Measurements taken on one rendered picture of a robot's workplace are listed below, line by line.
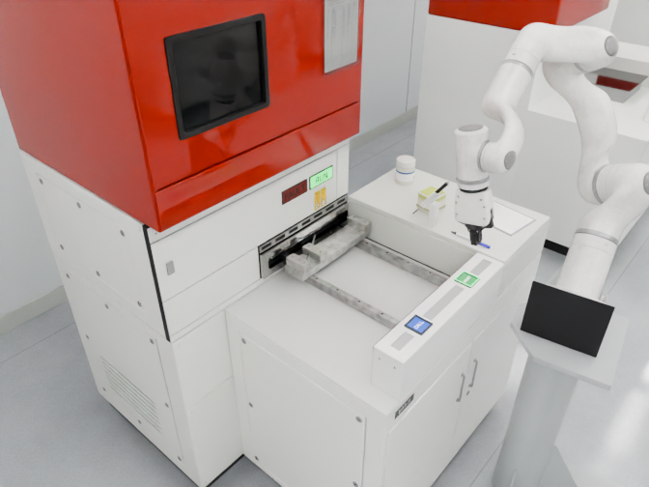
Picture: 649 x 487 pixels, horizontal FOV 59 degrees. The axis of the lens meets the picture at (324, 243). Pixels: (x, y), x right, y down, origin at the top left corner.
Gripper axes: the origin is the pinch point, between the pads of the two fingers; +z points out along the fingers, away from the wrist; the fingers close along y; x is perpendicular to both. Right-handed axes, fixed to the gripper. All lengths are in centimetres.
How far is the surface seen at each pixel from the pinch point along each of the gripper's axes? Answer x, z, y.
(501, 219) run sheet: 36.3, 12.8, -10.4
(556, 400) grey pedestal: 9, 57, 20
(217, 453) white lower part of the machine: -57, 77, -76
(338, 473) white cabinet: -46, 65, -25
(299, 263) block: -21, 10, -52
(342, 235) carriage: 4, 12, -55
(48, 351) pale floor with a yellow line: -65, 72, -196
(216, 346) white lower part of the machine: -51, 29, -66
